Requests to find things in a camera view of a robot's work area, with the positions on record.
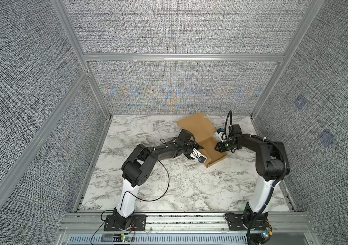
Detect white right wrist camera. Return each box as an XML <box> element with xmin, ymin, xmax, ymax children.
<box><xmin>216</xmin><ymin>128</ymin><xmax>228</xmax><ymax>142</ymax></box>

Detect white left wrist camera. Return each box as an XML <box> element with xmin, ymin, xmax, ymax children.
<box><xmin>190</xmin><ymin>148</ymin><xmax>207</xmax><ymax>164</ymax></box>

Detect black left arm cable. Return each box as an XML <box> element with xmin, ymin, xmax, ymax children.
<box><xmin>90</xmin><ymin>138</ymin><xmax>193</xmax><ymax>245</ymax></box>

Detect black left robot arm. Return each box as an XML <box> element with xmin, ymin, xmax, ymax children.
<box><xmin>112</xmin><ymin>130</ymin><xmax>208</xmax><ymax>230</ymax></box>

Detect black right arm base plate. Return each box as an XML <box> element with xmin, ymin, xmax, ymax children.
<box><xmin>223</xmin><ymin>212</ymin><xmax>271</xmax><ymax>231</ymax></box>

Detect aluminium front rail frame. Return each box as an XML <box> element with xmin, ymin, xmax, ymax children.
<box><xmin>55</xmin><ymin>211</ymin><xmax>321</xmax><ymax>245</ymax></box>

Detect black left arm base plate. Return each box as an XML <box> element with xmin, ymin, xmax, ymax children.
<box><xmin>103</xmin><ymin>214</ymin><xmax>147</xmax><ymax>232</ymax></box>

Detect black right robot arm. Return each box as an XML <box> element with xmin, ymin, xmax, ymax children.
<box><xmin>215</xmin><ymin>125</ymin><xmax>290</xmax><ymax>228</ymax></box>

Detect brown cardboard box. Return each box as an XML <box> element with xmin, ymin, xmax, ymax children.
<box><xmin>177</xmin><ymin>113</ymin><xmax>227</xmax><ymax>168</ymax></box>

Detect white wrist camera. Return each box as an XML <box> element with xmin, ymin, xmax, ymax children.
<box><xmin>216</xmin><ymin>128</ymin><xmax>228</xmax><ymax>142</ymax></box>
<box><xmin>190</xmin><ymin>148</ymin><xmax>207</xmax><ymax>164</ymax></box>

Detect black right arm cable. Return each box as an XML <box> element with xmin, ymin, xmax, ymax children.
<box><xmin>224</xmin><ymin>110</ymin><xmax>288</xmax><ymax>245</ymax></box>

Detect aluminium enclosure frame bars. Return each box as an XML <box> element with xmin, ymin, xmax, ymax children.
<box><xmin>0</xmin><ymin>0</ymin><xmax>326</xmax><ymax>229</ymax></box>

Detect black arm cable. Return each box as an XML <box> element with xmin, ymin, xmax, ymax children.
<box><xmin>90</xmin><ymin>138</ymin><xmax>193</xmax><ymax>245</ymax></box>
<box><xmin>224</xmin><ymin>110</ymin><xmax>288</xmax><ymax>245</ymax></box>

